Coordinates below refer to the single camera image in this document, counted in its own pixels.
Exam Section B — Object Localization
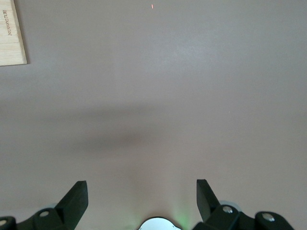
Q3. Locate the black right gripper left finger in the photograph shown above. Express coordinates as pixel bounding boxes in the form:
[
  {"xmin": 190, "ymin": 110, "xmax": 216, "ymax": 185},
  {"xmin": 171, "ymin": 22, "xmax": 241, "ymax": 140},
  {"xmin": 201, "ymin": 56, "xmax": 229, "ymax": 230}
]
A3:
[{"xmin": 0, "ymin": 181, "xmax": 89, "ymax": 230}]

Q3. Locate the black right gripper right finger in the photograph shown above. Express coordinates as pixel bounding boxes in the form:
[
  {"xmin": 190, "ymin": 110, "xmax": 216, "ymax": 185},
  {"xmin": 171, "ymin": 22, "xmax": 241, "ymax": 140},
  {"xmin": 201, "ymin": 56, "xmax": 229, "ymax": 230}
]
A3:
[{"xmin": 193, "ymin": 179, "xmax": 295, "ymax": 230}]

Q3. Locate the bamboo cutting board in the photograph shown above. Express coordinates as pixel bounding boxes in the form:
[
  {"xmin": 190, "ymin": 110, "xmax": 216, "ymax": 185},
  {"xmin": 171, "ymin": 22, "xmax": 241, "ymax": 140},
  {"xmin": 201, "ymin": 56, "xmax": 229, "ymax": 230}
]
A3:
[{"xmin": 0, "ymin": 0, "xmax": 28, "ymax": 67}]

